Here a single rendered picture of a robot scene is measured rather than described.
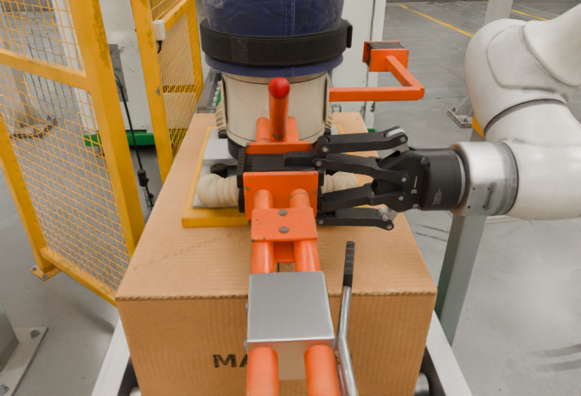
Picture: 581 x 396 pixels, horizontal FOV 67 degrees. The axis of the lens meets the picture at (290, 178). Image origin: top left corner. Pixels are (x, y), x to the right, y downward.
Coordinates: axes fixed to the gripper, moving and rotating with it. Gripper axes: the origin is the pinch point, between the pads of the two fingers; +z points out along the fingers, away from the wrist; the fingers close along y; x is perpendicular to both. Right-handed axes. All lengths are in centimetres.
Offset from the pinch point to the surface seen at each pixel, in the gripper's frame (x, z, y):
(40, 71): 81, 64, 10
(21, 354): 64, 90, 108
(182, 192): 19.4, 15.9, 13.1
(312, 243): -12.6, -2.4, -0.9
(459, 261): 42, -49, 51
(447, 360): 10, -33, 48
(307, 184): -3.2, -2.7, -1.6
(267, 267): -15.7, 1.8, -1.0
